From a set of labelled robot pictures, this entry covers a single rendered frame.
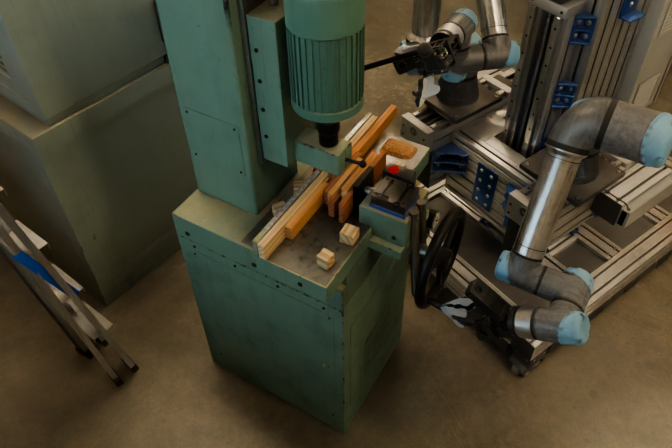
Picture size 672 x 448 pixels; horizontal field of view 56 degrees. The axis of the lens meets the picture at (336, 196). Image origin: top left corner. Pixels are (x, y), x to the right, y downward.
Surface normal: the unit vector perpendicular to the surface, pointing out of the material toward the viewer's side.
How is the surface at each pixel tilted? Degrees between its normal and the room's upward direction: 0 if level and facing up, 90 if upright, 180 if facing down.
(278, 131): 90
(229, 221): 0
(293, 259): 0
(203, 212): 0
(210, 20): 90
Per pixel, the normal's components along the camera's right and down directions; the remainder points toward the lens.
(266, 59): -0.50, 0.61
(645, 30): -0.80, 0.42
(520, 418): -0.01, -0.72
